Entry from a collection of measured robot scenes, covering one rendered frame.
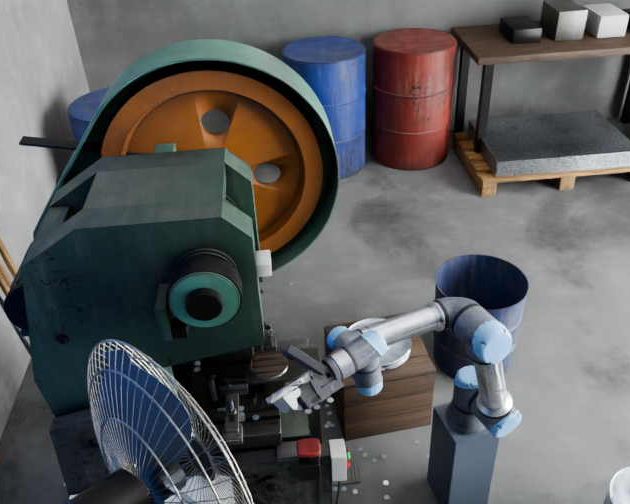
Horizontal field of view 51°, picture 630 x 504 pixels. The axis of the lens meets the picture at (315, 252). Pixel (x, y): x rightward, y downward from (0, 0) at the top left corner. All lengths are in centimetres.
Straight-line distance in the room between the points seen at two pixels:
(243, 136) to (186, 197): 47
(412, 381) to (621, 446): 95
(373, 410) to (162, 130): 149
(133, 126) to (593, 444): 229
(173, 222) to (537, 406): 210
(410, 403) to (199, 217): 158
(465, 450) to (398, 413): 53
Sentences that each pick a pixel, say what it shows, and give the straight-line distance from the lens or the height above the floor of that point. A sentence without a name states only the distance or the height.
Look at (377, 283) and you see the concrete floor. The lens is 383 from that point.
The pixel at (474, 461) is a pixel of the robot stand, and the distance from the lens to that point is 261.
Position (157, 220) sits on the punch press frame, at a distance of 168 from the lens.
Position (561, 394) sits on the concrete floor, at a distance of 334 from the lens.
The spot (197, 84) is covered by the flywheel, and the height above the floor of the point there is 165.
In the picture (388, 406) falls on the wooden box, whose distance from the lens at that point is 292.
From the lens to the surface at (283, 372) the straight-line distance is 222.
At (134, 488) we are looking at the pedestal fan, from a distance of 127.
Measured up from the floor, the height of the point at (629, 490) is 27.
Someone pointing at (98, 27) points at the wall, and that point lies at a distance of 521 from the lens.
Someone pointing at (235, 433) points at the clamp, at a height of 74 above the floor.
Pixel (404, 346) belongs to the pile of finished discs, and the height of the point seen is 39.
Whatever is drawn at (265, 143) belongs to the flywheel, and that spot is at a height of 142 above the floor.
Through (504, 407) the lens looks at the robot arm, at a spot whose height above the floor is 70.
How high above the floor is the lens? 236
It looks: 35 degrees down
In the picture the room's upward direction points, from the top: 3 degrees counter-clockwise
